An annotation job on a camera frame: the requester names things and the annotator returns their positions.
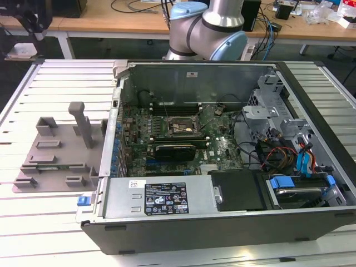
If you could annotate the thin metal locking lever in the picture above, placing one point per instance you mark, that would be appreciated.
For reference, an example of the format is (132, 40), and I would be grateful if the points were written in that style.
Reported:
(165, 111)
(205, 124)

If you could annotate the CPU socket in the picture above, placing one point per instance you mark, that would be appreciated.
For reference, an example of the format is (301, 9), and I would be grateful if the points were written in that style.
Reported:
(182, 128)

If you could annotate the short wooden desk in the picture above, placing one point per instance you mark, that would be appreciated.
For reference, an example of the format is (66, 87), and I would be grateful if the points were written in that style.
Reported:
(8, 20)

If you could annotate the large black box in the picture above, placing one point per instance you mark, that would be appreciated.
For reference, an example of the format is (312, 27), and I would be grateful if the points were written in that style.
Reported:
(69, 7)

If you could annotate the long wooden desk white legs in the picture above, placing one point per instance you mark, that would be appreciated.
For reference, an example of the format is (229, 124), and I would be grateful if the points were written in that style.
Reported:
(91, 23)

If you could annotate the black round case speaker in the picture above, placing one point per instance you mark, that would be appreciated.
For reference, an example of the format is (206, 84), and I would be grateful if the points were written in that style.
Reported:
(144, 97)

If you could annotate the grey printed parts rack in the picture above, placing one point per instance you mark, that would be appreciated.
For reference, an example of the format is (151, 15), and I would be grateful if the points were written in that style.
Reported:
(66, 155)

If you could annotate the green RAM stick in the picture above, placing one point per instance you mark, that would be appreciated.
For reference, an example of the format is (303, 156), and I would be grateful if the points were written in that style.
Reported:
(69, 167)

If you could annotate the black RAM slot bank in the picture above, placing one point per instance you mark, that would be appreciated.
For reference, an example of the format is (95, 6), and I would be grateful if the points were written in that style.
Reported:
(178, 109)
(178, 140)

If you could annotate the blue case latch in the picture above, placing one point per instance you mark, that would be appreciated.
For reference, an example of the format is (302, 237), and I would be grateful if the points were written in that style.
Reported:
(83, 200)

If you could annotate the black graphics card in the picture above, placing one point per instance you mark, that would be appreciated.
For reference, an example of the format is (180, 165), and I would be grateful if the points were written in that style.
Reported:
(175, 153)

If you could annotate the grey power supply with label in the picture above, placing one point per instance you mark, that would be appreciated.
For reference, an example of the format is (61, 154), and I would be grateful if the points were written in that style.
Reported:
(125, 194)

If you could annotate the round coin battery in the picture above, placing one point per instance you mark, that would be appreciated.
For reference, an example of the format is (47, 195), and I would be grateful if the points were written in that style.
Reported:
(218, 111)

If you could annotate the white power strip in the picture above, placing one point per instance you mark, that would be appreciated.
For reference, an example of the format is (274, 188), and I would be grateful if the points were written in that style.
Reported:
(249, 53)

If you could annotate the green motherboard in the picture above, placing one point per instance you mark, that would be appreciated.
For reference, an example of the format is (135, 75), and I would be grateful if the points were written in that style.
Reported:
(222, 150)

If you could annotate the silver chipset heatsink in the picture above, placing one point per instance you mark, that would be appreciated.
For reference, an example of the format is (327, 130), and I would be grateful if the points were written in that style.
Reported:
(210, 169)

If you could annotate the small black adapter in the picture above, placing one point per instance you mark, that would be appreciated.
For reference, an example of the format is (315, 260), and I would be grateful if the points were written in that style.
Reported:
(276, 27)

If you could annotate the grey metal drive cage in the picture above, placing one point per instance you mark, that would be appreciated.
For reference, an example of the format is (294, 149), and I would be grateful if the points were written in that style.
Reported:
(258, 111)

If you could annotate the small black open box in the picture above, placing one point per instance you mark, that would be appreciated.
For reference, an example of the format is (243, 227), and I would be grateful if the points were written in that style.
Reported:
(283, 12)

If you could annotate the open black grey PC case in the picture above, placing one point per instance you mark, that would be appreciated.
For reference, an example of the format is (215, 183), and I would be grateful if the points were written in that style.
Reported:
(194, 233)

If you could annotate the clear plastic bags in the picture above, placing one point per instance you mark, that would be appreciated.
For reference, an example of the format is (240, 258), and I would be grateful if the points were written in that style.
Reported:
(320, 14)

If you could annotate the blue disk carrier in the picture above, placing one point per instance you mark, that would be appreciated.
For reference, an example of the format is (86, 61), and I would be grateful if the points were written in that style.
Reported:
(282, 183)

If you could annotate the white black small box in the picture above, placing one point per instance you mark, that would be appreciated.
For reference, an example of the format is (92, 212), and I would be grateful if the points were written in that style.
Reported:
(346, 23)

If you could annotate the red white packet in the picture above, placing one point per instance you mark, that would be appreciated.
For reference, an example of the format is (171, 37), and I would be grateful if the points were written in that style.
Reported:
(347, 7)

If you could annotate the silver hard disk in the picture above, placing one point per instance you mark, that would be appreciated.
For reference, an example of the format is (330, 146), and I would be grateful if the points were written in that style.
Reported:
(300, 196)

